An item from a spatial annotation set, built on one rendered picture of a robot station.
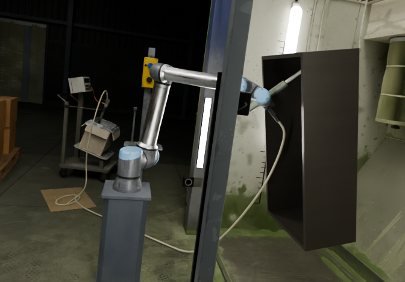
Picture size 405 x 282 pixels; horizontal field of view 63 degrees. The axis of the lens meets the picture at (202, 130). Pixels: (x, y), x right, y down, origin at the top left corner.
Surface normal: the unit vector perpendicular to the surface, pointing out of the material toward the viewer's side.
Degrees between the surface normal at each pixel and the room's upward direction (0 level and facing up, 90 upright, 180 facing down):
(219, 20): 90
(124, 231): 90
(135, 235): 90
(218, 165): 90
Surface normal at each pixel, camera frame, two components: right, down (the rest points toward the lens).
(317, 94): 0.21, 0.18
